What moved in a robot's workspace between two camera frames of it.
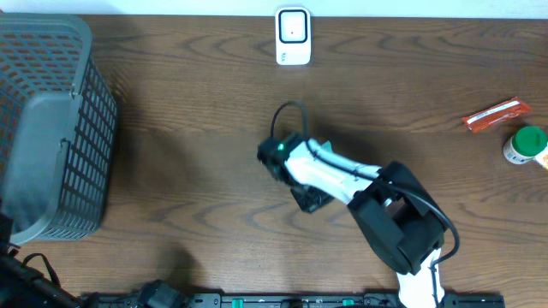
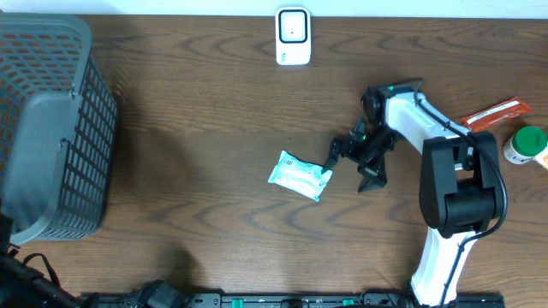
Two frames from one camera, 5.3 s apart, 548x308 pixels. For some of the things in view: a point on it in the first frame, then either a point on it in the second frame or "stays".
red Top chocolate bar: (511, 107) stays
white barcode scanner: (293, 36) stays
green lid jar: (526, 143) stays
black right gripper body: (309, 198) to (370, 145)
